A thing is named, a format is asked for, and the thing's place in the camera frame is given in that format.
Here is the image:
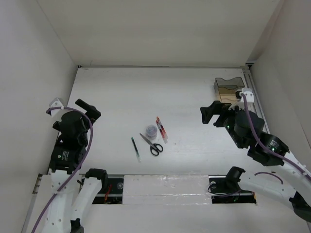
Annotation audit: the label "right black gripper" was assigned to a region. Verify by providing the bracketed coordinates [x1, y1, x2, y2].
[200, 100, 246, 148]

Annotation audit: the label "red pen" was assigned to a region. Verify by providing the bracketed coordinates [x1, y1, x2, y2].
[156, 116, 168, 140]
[156, 119, 168, 144]

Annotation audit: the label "green pen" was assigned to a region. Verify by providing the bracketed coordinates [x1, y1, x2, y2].
[131, 137, 141, 163]

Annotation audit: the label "round clear pin box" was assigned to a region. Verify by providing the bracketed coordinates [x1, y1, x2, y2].
[145, 125, 158, 140]

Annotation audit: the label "black handled scissors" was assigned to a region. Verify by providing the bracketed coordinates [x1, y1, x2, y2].
[139, 133, 163, 156]

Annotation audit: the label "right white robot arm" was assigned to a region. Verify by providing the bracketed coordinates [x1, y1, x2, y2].
[200, 101, 311, 222]

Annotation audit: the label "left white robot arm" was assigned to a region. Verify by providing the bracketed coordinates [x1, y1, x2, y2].
[32, 99, 108, 233]

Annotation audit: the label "tiered transparent organizer tray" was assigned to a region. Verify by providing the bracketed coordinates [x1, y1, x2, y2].
[214, 77, 246, 105]

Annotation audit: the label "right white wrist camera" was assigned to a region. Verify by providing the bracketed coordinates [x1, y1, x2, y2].
[228, 88, 254, 110]

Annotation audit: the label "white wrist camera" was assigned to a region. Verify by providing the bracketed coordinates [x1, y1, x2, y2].
[228, 88, 254, 110]
[48, 98, 64, 117]

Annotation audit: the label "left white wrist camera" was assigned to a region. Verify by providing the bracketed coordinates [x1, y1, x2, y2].
[48, 98, 64, 117]

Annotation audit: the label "aluminium rail right side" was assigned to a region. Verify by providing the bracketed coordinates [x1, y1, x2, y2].
[241, 63, 270, 133]

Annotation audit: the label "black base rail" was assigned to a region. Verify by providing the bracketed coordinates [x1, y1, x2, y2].
[93, 175, 257, 205]

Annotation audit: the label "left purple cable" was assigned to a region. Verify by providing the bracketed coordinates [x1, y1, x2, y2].
[28, 106, 94, 233]

